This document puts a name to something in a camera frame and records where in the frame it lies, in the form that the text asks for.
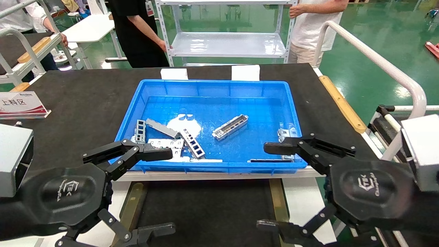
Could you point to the red floor object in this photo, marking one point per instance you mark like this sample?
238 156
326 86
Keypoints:
432 49

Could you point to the short slotted metal part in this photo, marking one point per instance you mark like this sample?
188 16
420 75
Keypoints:
140 132

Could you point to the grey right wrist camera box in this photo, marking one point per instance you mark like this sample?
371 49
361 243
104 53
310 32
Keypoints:
423 151

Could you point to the person in white long sleeves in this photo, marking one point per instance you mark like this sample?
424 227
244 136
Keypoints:
17 22

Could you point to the white metal shelf rack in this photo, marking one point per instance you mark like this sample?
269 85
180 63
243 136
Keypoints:
228 44

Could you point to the long slotted metal part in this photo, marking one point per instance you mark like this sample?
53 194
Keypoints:
193 145

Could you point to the person in black clothes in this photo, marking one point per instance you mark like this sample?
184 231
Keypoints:
137 37

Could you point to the black tray mat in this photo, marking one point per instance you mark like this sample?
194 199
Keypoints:
205 212

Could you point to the white red acrylic sign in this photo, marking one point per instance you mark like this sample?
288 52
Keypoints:
20 104

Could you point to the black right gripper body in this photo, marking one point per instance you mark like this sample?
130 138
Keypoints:
370 192

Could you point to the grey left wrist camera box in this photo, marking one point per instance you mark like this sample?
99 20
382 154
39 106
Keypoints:
13 157

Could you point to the plain silver metal channel part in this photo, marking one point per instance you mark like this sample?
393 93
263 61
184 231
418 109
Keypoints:
161 127

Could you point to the wooden table edge strip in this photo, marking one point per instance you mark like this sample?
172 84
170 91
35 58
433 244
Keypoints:
20 87
341 103

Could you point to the folded silver bracket part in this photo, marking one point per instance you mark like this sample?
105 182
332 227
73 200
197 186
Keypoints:
286 132

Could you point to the white paper label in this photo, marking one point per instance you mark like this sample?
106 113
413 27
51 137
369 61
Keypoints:
174 74
245 73

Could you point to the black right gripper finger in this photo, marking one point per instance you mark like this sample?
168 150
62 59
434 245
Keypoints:
295 235
308 145

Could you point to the open silver channel part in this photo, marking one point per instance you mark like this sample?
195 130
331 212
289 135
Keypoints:
229 127

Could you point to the person in white shirt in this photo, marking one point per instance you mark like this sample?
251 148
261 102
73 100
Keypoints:
313 27

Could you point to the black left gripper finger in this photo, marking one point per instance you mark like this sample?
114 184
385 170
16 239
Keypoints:
130 151
151 233

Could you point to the dark thin metal strip part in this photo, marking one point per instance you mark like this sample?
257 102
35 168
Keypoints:
265 160

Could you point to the grey tube rail frame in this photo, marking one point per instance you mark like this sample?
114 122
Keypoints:
10 77

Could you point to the white perforated flat metal part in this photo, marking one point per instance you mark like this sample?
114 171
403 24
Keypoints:
168 141

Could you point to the white tube railing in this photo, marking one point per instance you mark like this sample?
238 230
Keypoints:
374 58

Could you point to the wooden plank on frame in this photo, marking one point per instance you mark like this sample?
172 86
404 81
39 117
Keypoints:
34 49

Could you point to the white table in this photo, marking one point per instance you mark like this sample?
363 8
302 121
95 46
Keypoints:
89 27

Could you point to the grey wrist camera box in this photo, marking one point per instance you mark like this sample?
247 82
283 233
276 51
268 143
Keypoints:
13 157
423 151

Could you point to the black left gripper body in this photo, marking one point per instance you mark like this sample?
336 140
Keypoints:
65 199

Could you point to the blue plastic bin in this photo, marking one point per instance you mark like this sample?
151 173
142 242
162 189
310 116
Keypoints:
240 103

